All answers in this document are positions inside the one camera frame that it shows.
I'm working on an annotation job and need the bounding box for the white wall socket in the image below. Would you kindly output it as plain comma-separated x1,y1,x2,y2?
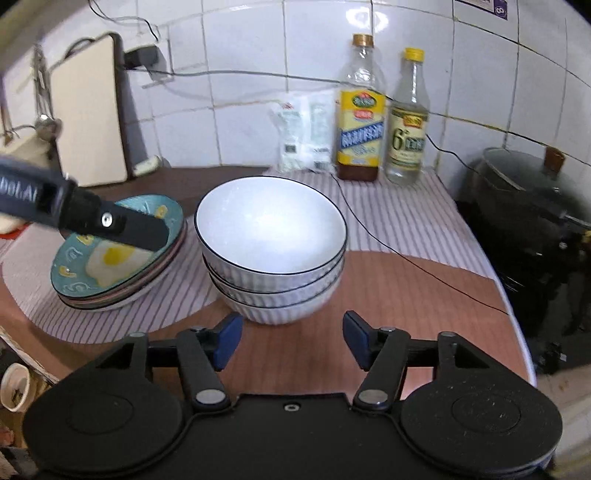
136,44,173,89

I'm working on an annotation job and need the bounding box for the white paper cup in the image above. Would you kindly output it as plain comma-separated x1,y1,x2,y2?
1,363,35,413

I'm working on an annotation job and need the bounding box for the striped brown tablecloth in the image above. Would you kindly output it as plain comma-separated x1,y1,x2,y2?
1,173,535,394

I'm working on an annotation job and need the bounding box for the pink bunny carrot plate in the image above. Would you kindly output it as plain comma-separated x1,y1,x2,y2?
57,221,187,311

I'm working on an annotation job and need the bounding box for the small white ribbed bowl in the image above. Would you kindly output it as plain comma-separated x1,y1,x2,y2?
217,277,342,325

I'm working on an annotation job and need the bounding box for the blue fried egg plate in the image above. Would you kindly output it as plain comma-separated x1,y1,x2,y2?
50,194,185,299

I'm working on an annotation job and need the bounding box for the steel ladle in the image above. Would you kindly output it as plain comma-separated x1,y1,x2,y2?
31,43,62,143

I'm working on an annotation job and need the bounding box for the black power cable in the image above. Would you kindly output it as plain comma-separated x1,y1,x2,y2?
87,0,512,319

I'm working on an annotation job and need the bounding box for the white cutting board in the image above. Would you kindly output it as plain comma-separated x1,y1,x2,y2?
50,32,133,187

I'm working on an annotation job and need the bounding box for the white plastic seasoning bag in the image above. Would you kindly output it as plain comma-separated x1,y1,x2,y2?
273,89,337,174

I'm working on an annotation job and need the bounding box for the yellow label cooking wine bottle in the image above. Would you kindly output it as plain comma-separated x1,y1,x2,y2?
335,33,387,182

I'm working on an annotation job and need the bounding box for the blue wall sticker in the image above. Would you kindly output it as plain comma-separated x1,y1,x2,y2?
460,0,508,20

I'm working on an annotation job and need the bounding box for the white rice cooker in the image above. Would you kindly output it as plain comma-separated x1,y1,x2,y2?
1,133,56,235

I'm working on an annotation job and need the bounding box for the black power adapter plug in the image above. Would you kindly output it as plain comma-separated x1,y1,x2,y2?
123,45,163,72

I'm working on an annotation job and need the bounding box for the black wok with lid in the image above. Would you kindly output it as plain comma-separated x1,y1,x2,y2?
459,147,590,375

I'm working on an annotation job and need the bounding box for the pale green knife handle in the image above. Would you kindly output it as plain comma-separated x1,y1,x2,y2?
132,155,162,178

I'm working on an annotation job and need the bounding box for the white sun plate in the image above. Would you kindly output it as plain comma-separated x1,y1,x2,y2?
57,225,187,312

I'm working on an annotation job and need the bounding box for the clear white vinegar bottle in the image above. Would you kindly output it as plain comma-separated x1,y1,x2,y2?
384,47,430,186

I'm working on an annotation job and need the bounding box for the large white ribbed bowl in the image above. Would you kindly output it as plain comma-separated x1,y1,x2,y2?
194,176,348,287

